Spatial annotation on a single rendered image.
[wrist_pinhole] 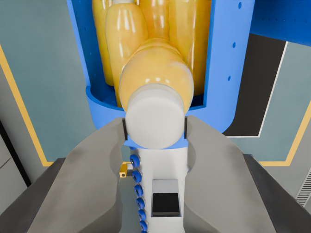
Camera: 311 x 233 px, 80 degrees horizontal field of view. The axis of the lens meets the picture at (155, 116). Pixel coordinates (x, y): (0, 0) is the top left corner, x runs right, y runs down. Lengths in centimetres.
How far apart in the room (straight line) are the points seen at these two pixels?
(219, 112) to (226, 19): 12
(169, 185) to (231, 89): 53
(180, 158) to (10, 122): 176
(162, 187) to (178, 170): 9
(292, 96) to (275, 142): 46
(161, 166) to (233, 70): 52
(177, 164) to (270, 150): 153
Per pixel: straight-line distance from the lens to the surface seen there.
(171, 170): 74
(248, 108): 160
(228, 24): 25
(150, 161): 71
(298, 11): 62
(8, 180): 230
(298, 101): 197
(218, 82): 26
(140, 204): 81
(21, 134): 220
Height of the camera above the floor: 145
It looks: 61 degrees down
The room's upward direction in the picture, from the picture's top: 178 degrees counter-clockwise
